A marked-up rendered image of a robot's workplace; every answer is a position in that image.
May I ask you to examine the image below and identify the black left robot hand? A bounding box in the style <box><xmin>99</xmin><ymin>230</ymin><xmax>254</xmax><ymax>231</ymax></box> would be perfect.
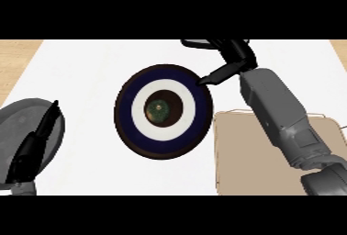
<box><xmin>6</xmin><ymin>99</ymin><xmax>61</xmax><ymax>185</ymax></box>

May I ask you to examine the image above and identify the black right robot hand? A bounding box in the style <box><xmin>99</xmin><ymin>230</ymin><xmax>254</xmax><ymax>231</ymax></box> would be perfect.
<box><xmin>180</xmin><ymin>39</ymin><xmax>259</xmax><ymax>87</ymax></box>

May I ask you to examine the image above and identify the green round squash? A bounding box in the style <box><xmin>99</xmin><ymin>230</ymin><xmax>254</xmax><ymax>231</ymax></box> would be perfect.
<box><xmin>143</xmin><ymin>98</ymin><xmax>173</xmax><ymax>124</ymax></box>

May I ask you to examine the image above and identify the blue and white round plate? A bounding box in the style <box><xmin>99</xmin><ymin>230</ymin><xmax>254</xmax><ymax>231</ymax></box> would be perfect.
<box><xmin>112</xmin><ymin>63</ymin><xmax>214</xmax><ymax>161</ymax></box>

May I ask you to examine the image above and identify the beige rectangular tray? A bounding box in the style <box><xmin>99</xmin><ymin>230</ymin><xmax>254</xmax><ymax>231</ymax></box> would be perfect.
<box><xmin>213</xmin><ymin>108</ymin><xmax>347</xmax><ymax>196</ymax></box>

